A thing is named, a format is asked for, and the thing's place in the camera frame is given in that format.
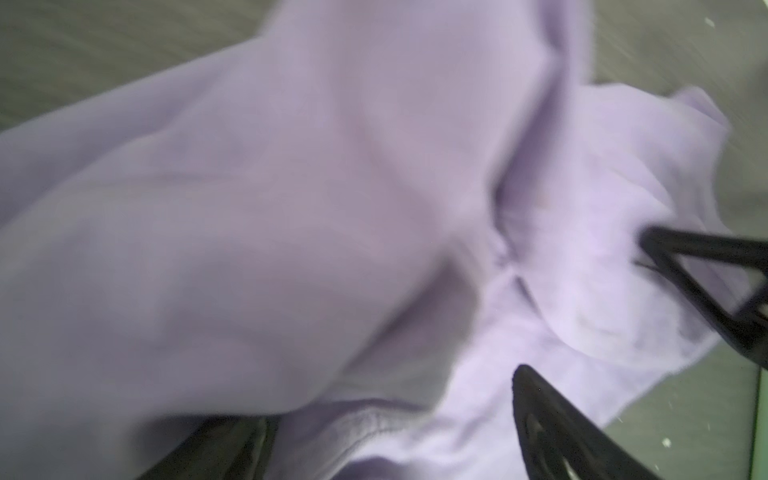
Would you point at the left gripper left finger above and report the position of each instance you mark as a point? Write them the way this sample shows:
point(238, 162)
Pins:
point(223, 448)

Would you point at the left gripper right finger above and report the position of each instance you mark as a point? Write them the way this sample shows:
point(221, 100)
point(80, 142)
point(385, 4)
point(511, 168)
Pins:
point(558, 442)

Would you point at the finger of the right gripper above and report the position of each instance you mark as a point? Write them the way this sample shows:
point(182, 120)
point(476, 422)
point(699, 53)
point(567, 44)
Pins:
point(723, 277)

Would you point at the purple t shirt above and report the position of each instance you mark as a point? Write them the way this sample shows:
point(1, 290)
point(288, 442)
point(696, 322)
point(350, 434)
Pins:
point(361, 222)

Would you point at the green plastic basket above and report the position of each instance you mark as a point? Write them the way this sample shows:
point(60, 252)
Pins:
point(759, 461)

